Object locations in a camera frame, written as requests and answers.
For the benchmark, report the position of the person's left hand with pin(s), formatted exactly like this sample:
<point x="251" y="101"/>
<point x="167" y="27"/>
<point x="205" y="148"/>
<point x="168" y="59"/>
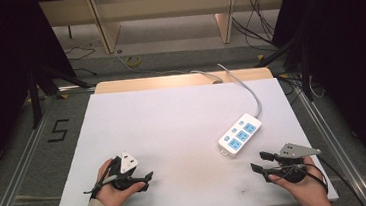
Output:
<point x="110" y="196"/>

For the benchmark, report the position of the yellow tape roll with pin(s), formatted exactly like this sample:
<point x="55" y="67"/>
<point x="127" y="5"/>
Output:
<point x="133" y="61"/>

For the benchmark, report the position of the wooden table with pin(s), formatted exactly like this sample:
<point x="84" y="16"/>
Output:
<point x="155" y="83"/>

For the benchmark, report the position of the aluminium floor rail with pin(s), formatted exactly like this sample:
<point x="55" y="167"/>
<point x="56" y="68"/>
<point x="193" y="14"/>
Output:
<point x="338" y="143"/>
<point x="17" y="169"/>

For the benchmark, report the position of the wooden shelf unit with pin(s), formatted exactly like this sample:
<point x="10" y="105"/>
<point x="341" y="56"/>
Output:
<point x="162" y="4"/>

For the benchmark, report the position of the black tripod stand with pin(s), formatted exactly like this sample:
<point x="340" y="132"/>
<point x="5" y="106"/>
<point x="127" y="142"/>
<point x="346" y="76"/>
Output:
<point x="35" y="96"/>

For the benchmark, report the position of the white power strip blue sockets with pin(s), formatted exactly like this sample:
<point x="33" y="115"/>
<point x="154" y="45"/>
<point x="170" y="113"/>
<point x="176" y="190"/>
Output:
<point x="231" y="147"/>

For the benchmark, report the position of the person's right hand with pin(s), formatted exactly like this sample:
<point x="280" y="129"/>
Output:
<point x="309" y="192"/>

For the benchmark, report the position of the black metal stand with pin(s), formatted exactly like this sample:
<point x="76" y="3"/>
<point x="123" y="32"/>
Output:
<point x="305" y="72"/>

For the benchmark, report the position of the white foam board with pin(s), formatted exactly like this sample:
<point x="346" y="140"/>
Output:
<point x="173" y="134"/>

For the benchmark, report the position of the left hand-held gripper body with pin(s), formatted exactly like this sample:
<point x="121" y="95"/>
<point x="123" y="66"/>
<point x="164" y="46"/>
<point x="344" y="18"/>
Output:
<point x="124" y="181"/>

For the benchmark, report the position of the black curtain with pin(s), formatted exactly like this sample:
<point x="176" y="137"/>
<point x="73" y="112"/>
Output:
<point x="3" y="65"/>
<point x="353" y="51"/>

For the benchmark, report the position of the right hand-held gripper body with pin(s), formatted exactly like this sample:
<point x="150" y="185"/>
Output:
<point x="294" y="172"/>

